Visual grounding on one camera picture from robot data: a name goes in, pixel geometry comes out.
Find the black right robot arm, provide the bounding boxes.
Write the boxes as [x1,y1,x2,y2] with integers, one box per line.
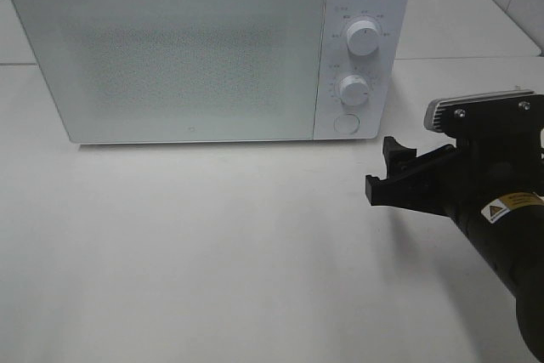
[365,89,543,359]

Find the white microwave oven body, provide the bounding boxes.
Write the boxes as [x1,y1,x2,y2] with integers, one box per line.
[12,0,413,146]

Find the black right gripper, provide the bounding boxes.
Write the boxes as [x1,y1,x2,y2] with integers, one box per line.
[365,89,543,227]

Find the round white door button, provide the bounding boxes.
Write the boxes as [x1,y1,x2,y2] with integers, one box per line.
[334,114,360,135]

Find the white microwave door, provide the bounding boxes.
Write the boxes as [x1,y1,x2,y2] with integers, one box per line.
[12,0,324,144]

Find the white microwave knob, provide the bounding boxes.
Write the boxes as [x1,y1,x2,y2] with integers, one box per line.
[345,16,381,57]
[337,75,370,106]

